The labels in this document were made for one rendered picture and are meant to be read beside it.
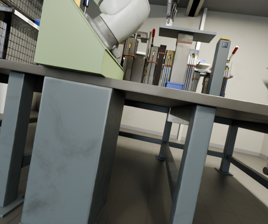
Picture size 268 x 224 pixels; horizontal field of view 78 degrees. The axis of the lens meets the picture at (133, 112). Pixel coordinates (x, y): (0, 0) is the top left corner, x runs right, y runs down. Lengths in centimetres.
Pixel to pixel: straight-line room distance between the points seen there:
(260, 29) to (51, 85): 469
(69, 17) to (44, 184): 68
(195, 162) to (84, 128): 47
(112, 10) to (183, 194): 83
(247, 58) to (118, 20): 407
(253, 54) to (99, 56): 432
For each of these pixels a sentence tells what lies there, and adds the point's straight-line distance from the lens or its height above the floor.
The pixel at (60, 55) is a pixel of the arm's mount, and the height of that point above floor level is 74.
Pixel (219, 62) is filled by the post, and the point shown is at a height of 99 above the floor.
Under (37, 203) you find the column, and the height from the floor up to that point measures 12.
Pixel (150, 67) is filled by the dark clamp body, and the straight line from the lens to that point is 134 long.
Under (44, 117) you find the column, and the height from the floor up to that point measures 49.
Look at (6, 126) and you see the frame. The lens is 99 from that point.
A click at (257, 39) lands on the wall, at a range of 489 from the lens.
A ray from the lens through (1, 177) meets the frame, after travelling 106.
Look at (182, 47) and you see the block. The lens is 125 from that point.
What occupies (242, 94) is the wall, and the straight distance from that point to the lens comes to 452.
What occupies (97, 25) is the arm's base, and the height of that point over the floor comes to 92.
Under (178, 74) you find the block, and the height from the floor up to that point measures 87.
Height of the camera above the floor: 61
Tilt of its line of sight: 2 degrees down
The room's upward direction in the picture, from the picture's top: 11 degrees clockwise
